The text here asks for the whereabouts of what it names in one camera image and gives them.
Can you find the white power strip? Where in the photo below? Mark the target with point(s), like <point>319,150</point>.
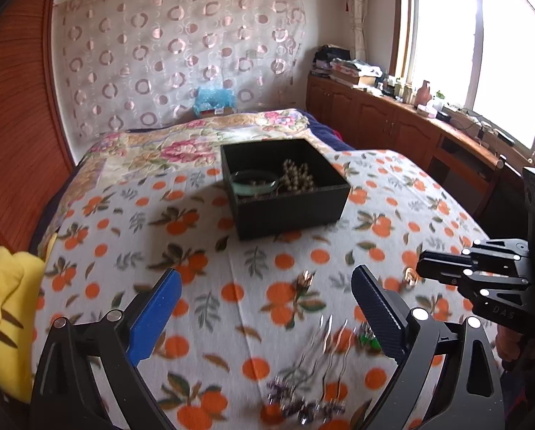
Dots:
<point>467,118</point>

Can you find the pale green jade bangle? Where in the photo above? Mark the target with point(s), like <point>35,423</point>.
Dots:
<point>254,186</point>

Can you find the blue plastic bag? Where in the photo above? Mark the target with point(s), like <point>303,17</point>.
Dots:
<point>213,98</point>

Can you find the person's right hand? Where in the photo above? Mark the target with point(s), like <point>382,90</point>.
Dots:
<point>509,345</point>

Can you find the orange print bed sheet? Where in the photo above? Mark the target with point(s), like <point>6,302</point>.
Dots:
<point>231,286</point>

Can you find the patterned window curtain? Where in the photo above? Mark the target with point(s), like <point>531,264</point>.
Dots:
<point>356,9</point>

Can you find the dark blue blanket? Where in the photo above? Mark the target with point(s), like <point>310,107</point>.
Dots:
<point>330,136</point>

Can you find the black square box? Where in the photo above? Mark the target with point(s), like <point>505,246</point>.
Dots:
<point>290,215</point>

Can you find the brown bottle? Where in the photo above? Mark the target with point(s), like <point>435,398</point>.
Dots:
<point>423,95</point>

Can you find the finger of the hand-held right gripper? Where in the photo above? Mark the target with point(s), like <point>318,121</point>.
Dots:
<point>496,255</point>
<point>500,304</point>

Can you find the pile of dark clothes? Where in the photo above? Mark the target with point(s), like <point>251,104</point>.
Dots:
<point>325,58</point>

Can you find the row of small bottles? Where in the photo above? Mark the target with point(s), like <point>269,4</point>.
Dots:
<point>402,92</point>

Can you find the window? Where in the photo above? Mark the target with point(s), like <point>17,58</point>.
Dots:
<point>464,40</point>

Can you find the floral quilt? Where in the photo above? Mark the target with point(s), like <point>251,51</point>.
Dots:
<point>160,152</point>

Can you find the green earrings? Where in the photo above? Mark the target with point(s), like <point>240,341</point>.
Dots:
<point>367,340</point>

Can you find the yellow plush toy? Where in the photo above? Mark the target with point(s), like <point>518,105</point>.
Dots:
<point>10,322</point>

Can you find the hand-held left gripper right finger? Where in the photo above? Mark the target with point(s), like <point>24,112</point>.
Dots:
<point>377,309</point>

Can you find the stack of papers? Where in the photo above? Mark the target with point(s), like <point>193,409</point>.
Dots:
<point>357,74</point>

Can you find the circle pattern wall curtain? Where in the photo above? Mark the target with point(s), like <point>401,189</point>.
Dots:
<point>173,53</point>

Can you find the wooden cabinet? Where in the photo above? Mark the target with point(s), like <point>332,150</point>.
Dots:
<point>370,121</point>

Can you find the gold flower brooch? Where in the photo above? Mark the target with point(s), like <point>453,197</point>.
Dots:
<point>305,280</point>

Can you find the small cardboard box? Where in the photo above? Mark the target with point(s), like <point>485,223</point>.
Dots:
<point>216,113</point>

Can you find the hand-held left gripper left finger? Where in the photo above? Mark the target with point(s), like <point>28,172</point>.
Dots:
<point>157,313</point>

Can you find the silver flower hair comb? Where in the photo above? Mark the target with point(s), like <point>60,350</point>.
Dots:
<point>294,407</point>

